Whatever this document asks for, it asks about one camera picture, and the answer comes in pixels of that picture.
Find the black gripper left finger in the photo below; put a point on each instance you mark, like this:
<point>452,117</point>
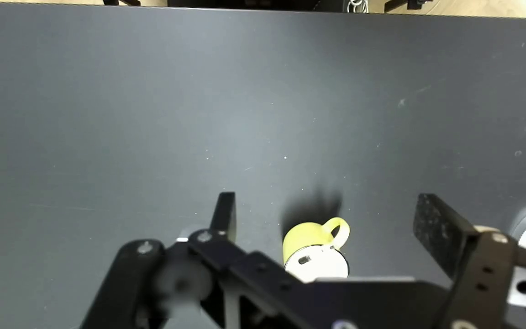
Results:
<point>223,221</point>

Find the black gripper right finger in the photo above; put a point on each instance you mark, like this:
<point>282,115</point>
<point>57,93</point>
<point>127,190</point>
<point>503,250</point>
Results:
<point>455,243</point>

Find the yellow enamel mug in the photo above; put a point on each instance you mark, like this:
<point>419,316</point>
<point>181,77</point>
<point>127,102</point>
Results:
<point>313,250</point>

